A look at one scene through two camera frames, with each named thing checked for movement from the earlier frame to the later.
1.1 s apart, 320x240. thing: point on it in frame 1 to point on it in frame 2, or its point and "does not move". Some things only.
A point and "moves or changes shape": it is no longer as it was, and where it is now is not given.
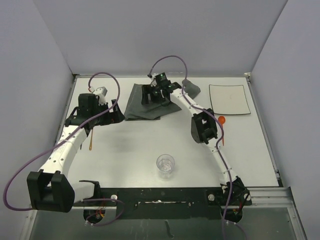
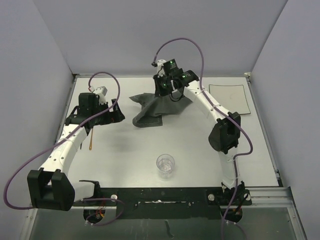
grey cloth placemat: (136, 110) moves or changes shape
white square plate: (229, 99) does not move
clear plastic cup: (165, 163) does not move
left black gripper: (115, 116) does not move
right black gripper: (147, 89) to (159, 92)
